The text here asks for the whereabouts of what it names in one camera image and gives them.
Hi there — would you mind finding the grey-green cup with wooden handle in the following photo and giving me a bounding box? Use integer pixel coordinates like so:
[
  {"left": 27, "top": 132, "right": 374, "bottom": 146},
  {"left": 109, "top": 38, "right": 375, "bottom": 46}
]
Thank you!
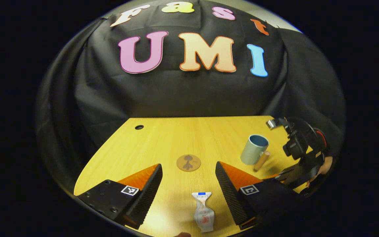
[{"left": 240, "top": 134, "right": 271, "bottom": 172}]

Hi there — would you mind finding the round brown coaster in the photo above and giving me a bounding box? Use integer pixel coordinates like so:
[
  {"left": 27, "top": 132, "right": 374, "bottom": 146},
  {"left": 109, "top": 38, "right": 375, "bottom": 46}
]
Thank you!
[{"left": 176, "top": 154, "right": 201, "bottom": 172}]

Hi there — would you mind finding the white toothpaste tube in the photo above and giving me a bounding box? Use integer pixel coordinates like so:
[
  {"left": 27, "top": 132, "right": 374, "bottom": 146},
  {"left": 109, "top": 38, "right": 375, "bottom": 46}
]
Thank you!
[{"left": 191, "top": 192, "right": 215, "bottom": 233}]

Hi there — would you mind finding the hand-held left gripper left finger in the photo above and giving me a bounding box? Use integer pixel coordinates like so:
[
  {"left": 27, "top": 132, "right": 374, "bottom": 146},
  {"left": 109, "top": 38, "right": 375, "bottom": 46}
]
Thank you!
[{"left": 77, "top": 163, "right": 163, "bottom": 230}]

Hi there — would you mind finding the wooden desktop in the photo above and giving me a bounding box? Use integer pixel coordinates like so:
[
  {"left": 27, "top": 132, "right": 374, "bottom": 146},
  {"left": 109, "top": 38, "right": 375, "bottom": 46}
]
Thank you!
[{"left": 74, "top": 115, "right": 312, "bottom": 237}]

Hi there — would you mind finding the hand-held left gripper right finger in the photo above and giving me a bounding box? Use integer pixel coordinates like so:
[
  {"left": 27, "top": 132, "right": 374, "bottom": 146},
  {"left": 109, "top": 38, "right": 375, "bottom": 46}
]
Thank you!
[{"left": 215, "top": 161, "right": 300, "bottom": 230}]

